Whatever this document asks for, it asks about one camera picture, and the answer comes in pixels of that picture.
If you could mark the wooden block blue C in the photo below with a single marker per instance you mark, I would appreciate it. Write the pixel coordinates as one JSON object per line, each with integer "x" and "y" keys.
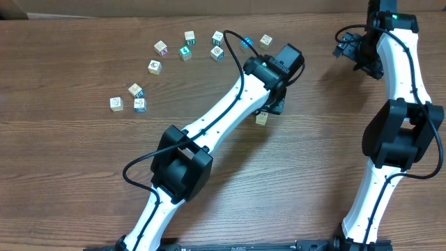
{"x": 136, "y": 91}

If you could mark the wooden block letter I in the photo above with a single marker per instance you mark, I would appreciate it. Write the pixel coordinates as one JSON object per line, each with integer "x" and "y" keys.
{"x": 263, "y": 114}

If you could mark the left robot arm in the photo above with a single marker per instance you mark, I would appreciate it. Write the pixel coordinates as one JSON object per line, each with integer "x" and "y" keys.
{"x": 182, "y": 163}

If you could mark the wooden block blue side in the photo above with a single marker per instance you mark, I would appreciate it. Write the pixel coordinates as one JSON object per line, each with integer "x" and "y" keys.
{"x": 217, "y": 53}

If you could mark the wooden block orange top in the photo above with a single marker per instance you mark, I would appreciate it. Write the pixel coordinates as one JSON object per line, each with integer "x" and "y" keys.
{"x": 154, "y": 67}

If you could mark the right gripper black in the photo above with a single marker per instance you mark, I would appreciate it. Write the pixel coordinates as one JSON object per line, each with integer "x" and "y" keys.
{"x": 348, "y": 47}

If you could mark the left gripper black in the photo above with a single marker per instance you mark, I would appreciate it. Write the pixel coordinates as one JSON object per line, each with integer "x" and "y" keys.
{"x": 277, "y": 102}

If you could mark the wooden block blue T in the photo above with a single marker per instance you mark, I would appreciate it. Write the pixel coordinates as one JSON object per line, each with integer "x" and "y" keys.
{"x": 140, "y": 104}

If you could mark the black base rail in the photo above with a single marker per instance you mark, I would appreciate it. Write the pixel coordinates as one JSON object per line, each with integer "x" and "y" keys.
{"x": 296, "y": 246}

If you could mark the wooden block yellow top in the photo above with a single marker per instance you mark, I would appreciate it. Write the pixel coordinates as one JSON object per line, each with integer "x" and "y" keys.
{"x": 261, "y": 120}

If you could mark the wooden block green N side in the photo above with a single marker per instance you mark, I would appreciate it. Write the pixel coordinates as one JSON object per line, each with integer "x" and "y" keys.
{"x": 190, "y": 38}

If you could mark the wooden block yellow side far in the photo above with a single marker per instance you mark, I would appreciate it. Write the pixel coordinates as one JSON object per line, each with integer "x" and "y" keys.
{"x": 265, "y": 42}

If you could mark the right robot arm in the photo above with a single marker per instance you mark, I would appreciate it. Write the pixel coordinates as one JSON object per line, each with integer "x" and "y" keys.
{"x": 402, "y": 140}

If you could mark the wooden block blue top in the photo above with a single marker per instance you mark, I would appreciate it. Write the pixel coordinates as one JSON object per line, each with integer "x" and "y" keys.
{"x": 245, "y": 43}

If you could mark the wooden block green 4 top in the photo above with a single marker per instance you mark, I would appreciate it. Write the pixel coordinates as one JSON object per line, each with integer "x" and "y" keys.
{"x": 185, "y": 53}

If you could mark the wooden block yellow side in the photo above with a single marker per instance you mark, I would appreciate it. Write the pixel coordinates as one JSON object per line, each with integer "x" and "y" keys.
{"x": 265, "y": 42}
{"x": 116, "y": 104}

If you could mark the wooden block red X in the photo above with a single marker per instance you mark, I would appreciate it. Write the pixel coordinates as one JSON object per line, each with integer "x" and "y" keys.
{"x": 161, "y": 48}

